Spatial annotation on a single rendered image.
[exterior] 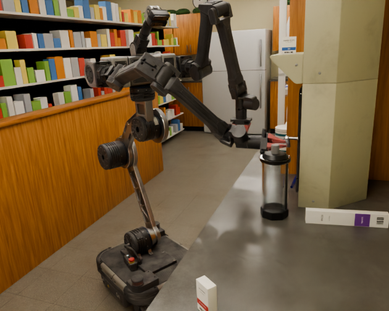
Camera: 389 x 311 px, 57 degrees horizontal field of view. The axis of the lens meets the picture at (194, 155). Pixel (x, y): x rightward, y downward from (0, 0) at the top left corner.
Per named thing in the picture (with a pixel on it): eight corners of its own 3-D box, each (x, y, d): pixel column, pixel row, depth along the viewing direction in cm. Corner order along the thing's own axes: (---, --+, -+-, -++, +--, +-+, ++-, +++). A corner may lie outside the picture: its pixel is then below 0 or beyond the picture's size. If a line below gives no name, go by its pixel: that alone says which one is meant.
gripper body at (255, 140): (267, 128, 143) (248, 127, 146) (263, 152, 141) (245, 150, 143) (268, 134, 149) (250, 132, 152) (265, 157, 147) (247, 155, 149)
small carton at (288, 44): (296, 53, 132) (296, 36, 130) (296, 53, 127) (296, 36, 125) (281, 53, 133) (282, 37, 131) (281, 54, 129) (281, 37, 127)
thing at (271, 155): (293, 161, 127) (293, 143, 125) (280, 168, 120) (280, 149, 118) (270, 157, 133) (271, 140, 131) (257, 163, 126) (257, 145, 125)
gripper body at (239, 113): (249, 123, 179) (249, 108, 177) (230, 123, 182) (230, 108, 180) (252, 121, 184) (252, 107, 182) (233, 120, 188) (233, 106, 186)
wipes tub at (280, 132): (298, 149, 212) (299, 124, 208) (296, 155, 201) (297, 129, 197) (276, 148, 217) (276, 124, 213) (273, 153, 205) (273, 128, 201)
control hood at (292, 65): (308, 75, 153) (309, 51, 150) (302, 83, 124) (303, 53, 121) (281, 76, 157) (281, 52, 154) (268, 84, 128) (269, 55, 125)
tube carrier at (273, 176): (294, 210, 132) (296, 155, 126) (279, 221, 125) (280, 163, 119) (270, 203, 139) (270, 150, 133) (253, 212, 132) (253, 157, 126)
